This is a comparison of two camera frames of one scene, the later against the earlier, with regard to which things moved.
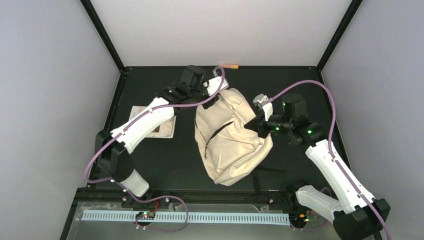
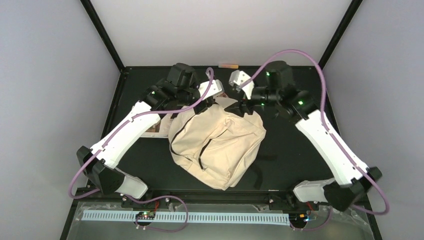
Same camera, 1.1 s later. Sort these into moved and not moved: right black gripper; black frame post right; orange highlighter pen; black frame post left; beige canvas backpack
Moved: beige canvas backpack; right black gripper
Not moved: orange highlighter pen; black frame post left; black frame post right
